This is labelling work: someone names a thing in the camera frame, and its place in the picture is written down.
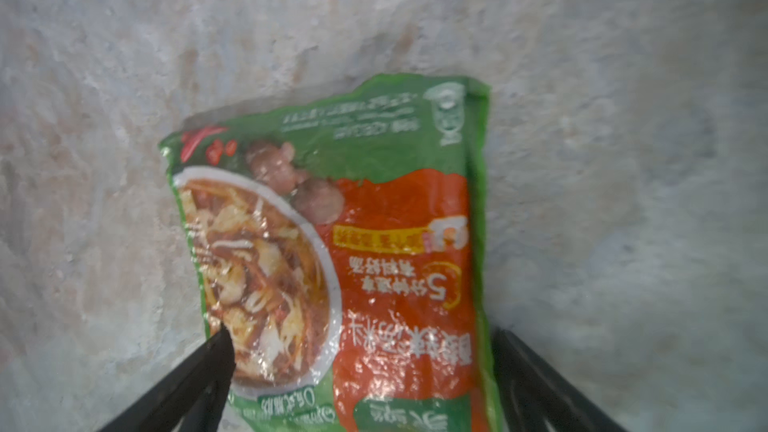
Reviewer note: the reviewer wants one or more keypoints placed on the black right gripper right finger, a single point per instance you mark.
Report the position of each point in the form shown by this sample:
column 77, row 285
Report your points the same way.
column 536, row 397

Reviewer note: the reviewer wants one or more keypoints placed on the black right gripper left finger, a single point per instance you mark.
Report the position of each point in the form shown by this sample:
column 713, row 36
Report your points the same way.
column 192, row 397

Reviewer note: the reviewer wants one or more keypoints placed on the green orange soup packet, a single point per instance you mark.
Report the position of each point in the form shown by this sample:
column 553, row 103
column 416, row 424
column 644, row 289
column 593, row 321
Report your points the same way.
column 341, row 244

